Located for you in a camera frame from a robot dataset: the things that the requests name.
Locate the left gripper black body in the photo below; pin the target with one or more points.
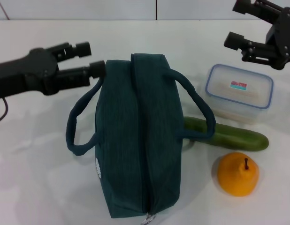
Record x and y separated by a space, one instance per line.
23 72

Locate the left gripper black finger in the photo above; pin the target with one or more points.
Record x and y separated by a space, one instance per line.
81 49
74 76

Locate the green cucumber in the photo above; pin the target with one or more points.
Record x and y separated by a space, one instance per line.
238 139

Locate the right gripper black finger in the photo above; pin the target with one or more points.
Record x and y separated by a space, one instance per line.
260 8
253 50

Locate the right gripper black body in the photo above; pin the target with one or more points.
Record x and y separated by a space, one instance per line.
285 37

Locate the clear blue-rimmed food container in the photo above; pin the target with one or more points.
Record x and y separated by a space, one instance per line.
238 93

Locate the dark teal insulated bag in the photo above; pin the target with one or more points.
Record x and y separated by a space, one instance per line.
140 131

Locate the orange pear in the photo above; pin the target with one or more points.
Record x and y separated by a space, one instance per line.
236 178

